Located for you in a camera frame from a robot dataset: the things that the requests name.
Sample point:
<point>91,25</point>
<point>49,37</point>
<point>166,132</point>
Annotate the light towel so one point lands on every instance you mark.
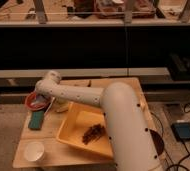
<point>39,101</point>

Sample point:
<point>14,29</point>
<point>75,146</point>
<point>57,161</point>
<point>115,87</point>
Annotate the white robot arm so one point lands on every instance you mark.
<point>132,144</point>

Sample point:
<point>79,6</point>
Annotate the red bowl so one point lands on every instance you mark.
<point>31,97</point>

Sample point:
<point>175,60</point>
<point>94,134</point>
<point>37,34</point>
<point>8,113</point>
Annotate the yellow plastic tray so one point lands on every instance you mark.
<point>78,119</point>

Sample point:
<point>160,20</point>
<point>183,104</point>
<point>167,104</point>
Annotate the dark brown crumbs pile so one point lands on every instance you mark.
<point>93,133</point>

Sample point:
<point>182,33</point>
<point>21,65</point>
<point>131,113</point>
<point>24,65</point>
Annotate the green sponge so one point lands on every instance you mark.
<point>36,120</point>

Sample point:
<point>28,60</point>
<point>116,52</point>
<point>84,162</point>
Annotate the dark brown plate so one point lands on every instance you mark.
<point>158,142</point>

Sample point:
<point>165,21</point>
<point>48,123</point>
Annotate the white paper cup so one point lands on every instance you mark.
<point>34,151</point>

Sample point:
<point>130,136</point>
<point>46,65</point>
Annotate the black foot pedal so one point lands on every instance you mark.
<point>181,131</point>

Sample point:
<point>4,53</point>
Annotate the wooden shelf bench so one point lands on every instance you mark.
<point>94,13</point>

